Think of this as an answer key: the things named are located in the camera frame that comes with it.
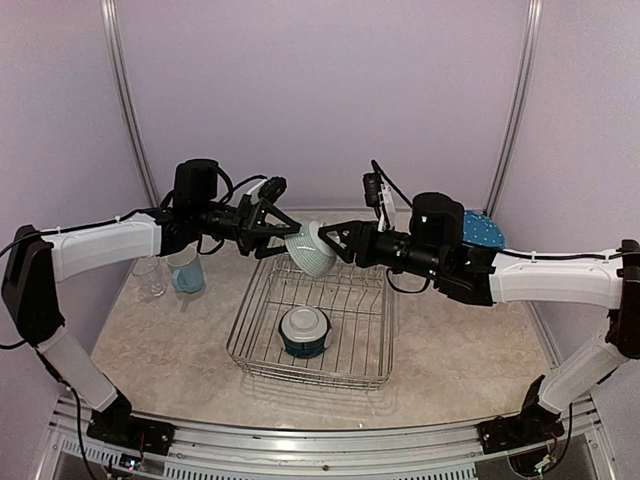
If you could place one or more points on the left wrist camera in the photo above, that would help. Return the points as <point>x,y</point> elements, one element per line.
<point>270,189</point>

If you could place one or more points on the metal wire dish rack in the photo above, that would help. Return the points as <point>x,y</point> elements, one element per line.
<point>361,308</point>

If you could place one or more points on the aluminium wall post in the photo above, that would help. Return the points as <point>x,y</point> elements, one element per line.
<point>517,106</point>
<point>116,56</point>

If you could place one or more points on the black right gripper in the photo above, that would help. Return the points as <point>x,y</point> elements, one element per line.
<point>358,229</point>

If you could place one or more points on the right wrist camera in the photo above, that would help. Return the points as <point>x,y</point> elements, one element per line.
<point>378,196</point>

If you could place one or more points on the aluminium front rail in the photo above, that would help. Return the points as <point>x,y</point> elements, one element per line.
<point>204,450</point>

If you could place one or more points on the clear drinking glass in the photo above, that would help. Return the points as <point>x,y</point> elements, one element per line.
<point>149,276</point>

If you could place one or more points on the dark teal bowl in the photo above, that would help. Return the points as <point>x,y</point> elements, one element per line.
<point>305,332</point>

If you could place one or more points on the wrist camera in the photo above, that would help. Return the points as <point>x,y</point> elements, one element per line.
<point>270,189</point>
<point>378,196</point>

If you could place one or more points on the light blue faceted mug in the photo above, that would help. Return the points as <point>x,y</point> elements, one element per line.
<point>186,271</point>

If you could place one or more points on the right aluminium wall post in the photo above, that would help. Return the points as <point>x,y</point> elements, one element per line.
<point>517,106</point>

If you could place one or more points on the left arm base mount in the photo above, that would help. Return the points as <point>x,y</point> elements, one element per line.
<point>132,432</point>

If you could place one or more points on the grey green bowl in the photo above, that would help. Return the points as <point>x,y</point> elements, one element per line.
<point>308,251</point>

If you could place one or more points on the left aluminium wall post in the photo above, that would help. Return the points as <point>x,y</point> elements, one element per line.
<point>116,56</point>

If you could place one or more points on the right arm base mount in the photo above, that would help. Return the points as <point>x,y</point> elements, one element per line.
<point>520,430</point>

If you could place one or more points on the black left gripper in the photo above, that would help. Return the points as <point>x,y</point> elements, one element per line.
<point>250,227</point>

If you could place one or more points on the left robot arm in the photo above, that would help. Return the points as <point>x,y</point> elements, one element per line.
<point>198,206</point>

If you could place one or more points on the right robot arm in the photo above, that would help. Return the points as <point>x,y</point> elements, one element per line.
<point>483,276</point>

